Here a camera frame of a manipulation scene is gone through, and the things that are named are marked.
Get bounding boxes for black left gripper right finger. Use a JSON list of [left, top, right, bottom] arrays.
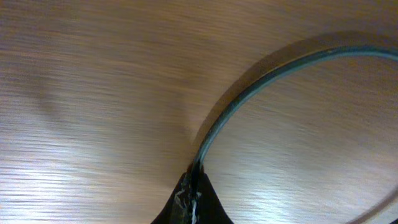
[[192, 170, 233, 224]]

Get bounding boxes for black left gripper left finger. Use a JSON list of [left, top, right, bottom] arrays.
[[151, 172, 195, 224]]

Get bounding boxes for thick black usb cable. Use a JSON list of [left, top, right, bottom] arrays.
[[189, 45, 398, 187]]

